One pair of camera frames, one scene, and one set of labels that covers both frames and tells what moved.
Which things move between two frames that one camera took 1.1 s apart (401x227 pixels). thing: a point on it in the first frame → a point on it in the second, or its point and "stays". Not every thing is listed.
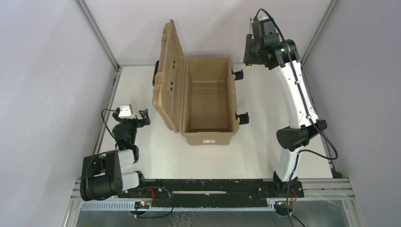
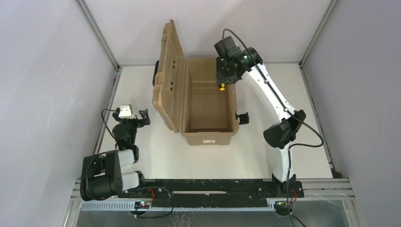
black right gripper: x=248 y=54 → x=226 y=79
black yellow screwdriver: x=249 y=65 → x=222 y=89
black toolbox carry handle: x=156 y=70 stays
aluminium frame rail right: x=327 y=15 stays
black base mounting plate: x=213 y=193 stays
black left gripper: x=134 y=120 stays
